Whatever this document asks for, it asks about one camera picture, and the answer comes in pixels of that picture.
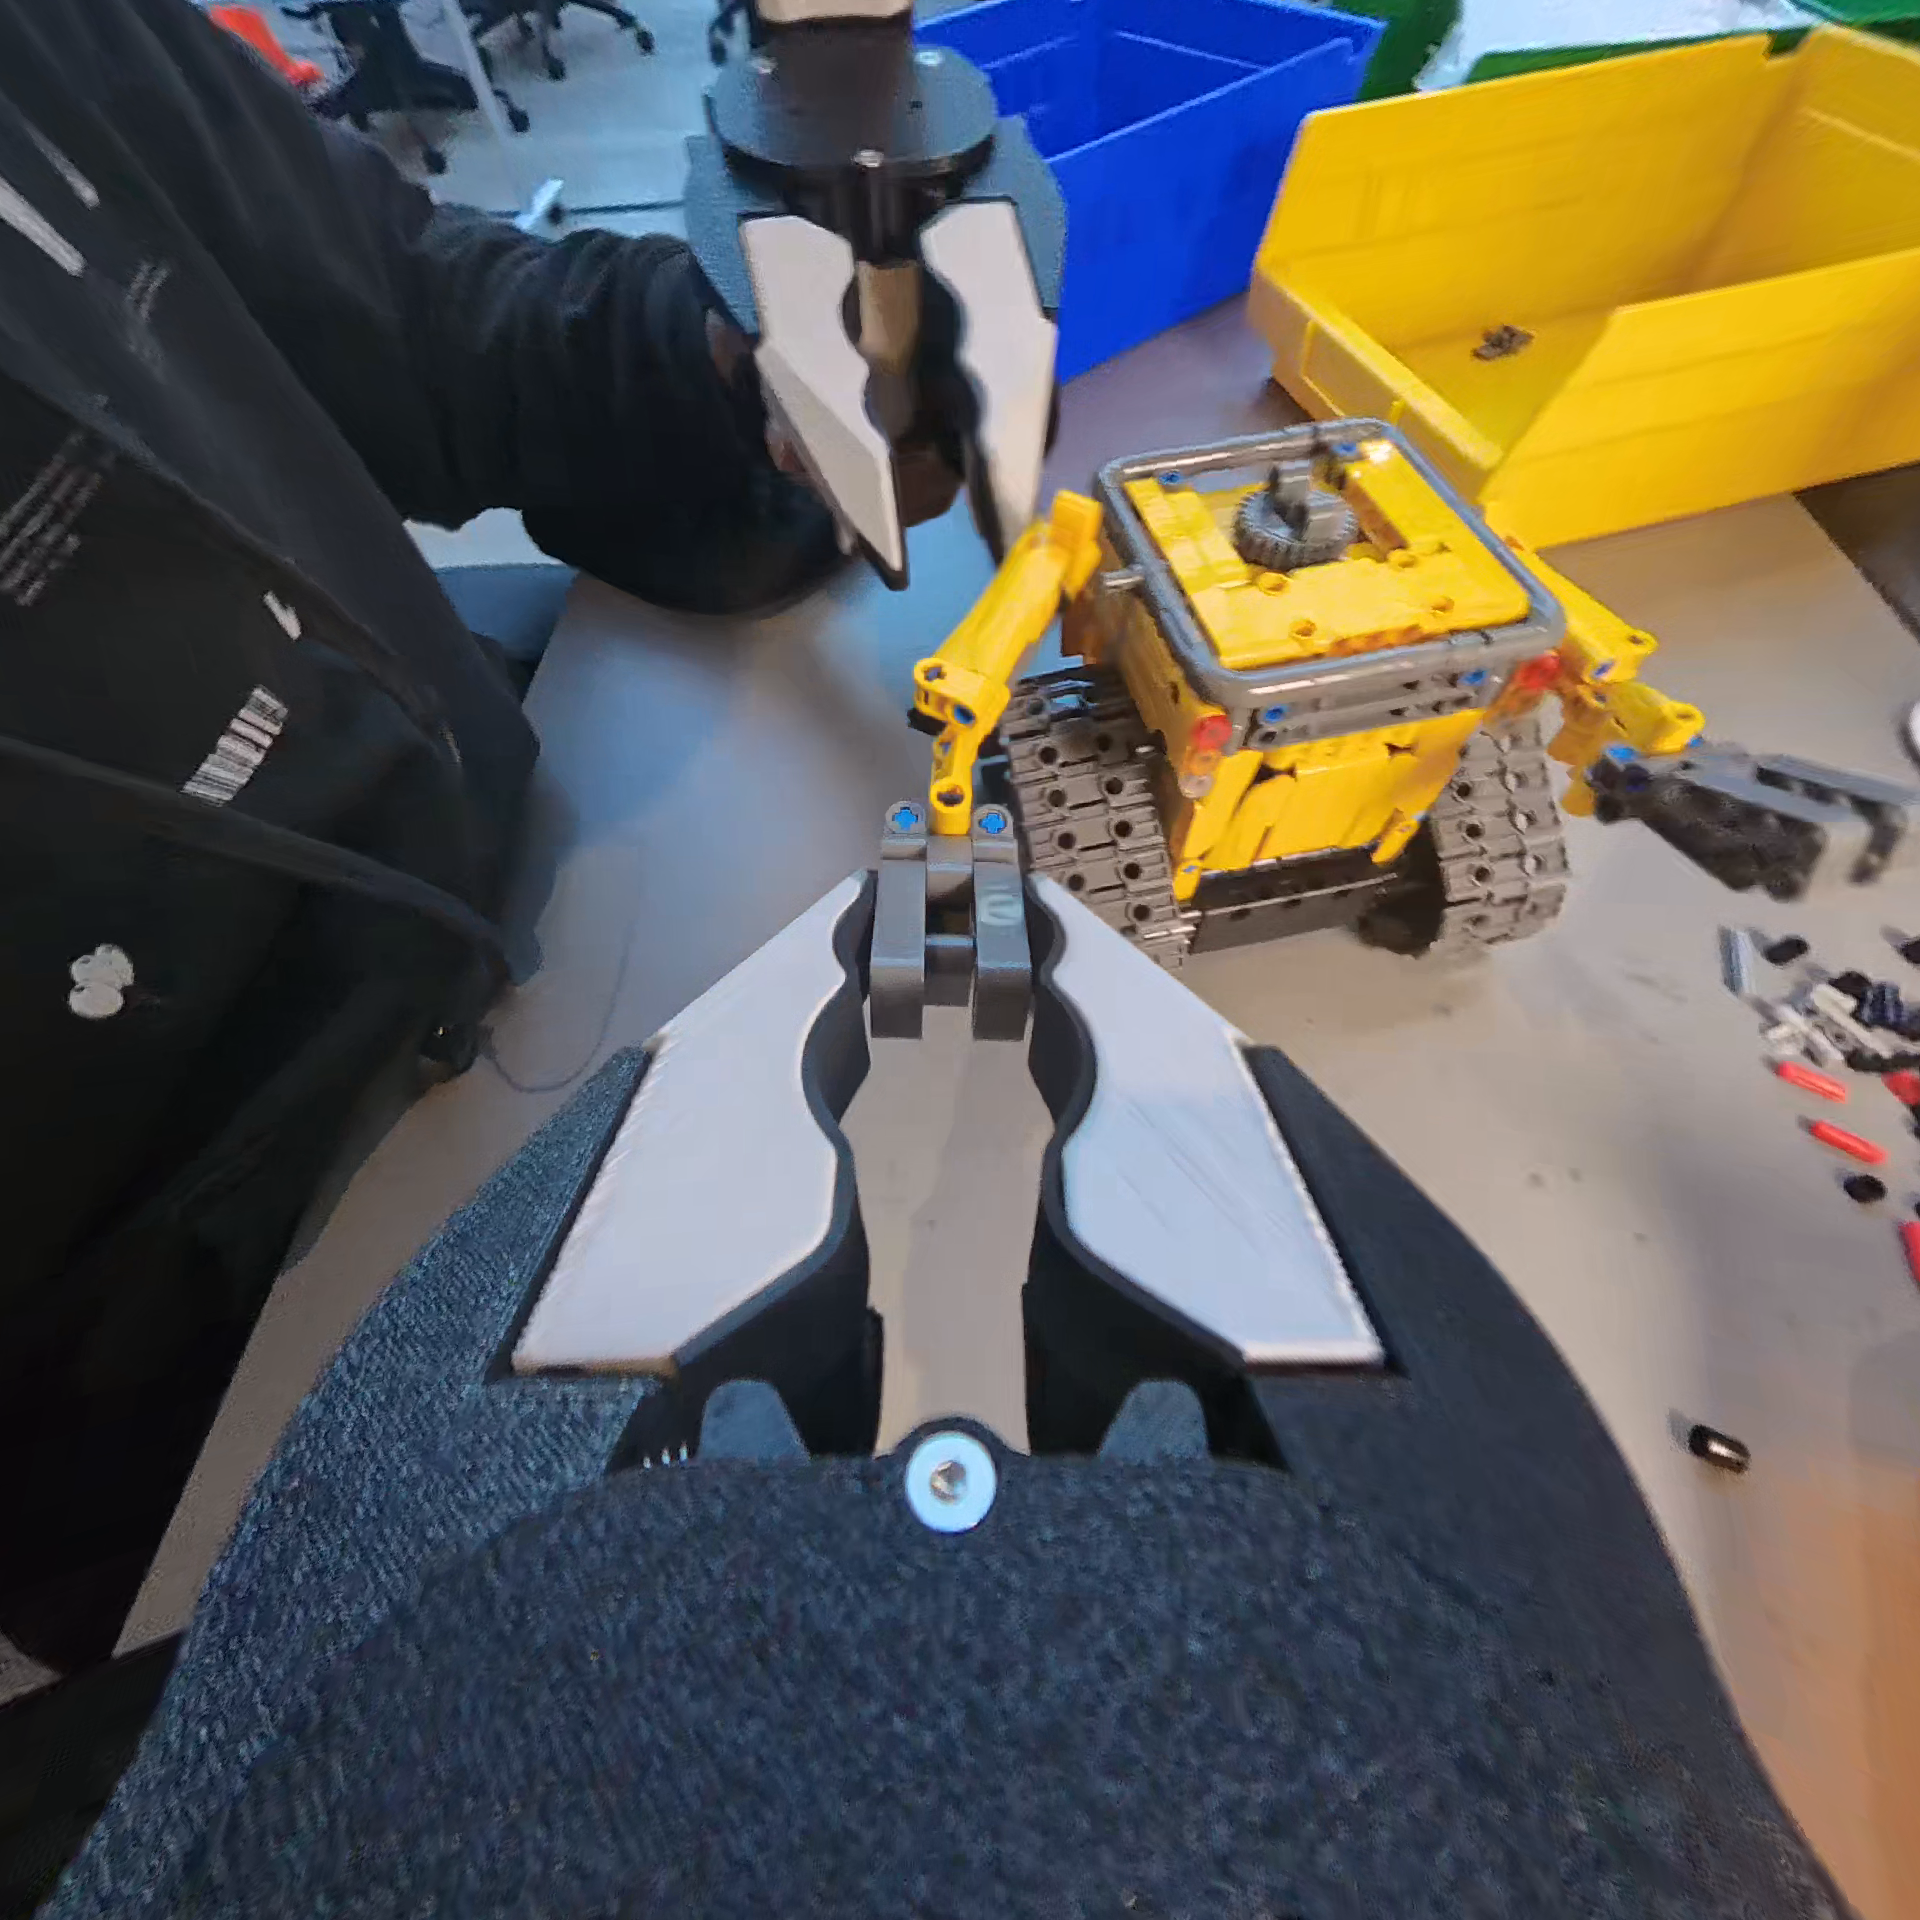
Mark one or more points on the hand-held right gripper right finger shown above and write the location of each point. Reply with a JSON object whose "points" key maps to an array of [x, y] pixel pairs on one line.
{"points": [[1199, 1185]]}

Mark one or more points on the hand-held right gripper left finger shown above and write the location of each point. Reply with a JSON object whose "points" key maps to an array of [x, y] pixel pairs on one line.
{"points": [[706, 1185]]}

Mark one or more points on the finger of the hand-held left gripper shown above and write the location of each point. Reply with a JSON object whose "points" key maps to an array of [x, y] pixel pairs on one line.
{"points": [[1006, 330], [803, 330]]}

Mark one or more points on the grey and yellow brick assembly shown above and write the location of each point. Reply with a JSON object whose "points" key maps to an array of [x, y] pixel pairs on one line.
{"points": [[901, 960]]}

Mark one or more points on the yellow tracked brick vehicle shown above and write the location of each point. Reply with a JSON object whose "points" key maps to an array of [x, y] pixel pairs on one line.
{"points": [[1350, 602]]}

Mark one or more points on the yellow plastic bin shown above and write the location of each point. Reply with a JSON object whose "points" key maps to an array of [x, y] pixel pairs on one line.
{"points": [[1649, 465]]}

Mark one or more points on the person's left forearm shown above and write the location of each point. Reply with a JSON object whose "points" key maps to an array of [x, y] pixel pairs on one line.
{"points": [[570, 389]]}

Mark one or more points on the grey desk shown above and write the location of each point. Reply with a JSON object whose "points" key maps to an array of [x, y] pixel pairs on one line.
{"points": [[1501, 1199]]}

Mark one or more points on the blue plastic bin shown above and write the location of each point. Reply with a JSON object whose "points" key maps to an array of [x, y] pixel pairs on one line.
{"points": [[1169, 195]]}

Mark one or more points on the grey fabric seat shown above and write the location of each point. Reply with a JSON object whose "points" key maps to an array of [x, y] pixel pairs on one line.
{"points": [[509, 615]]}

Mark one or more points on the black office chair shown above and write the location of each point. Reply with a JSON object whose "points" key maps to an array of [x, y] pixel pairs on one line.
{"points": [[376, 59]]}

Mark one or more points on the green plastic bin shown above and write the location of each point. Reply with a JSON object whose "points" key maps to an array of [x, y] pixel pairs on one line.
{"points": [[1395, 37]]}

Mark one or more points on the small dark brick piece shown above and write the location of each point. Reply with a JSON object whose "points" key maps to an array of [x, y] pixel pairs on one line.
{"points": [[1501, 341]]}

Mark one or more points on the black brick pin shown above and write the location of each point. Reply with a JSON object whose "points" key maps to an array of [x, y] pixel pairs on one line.
{"points": [[1718, 1445]]}

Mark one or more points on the person's black hoodie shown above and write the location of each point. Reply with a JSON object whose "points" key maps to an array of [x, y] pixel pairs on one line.
{"points": [[180, 901]]}

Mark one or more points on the pile of small brick pins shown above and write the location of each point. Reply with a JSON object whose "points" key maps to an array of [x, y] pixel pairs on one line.
{"points": [[1822, 1020]]}

